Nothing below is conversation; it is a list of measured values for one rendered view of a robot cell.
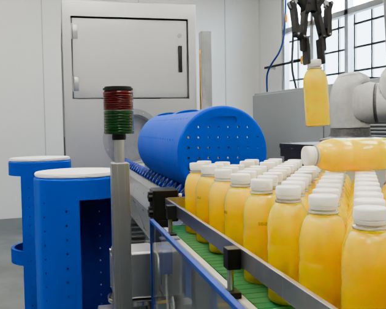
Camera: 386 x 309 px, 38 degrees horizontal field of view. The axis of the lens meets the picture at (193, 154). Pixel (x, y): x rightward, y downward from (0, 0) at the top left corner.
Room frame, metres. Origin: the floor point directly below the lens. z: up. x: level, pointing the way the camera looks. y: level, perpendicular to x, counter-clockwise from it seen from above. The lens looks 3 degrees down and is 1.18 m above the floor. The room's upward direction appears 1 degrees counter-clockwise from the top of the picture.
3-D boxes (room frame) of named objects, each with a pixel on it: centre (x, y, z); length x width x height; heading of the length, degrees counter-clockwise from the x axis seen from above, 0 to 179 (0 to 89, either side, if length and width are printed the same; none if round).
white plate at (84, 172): (1.77, 0.36, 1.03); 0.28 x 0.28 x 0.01
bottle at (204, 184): (1.32, -0.04, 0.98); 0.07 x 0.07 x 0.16
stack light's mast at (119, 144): (1.18, 0.16, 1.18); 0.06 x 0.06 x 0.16
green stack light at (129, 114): (1.18, 0.16, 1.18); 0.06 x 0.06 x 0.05
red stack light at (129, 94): (1.18, 0.16, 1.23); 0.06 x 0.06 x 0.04
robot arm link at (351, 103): (2.21, -0.64, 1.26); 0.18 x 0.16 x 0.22; 63
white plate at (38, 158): (2.61, 0.72, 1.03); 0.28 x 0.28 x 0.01
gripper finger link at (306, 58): (1.52, -0.31, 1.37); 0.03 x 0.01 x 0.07; 18
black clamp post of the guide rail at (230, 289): (0.88, -0.06, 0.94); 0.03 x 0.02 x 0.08; 13
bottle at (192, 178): (1.43, -0.01, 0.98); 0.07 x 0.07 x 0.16
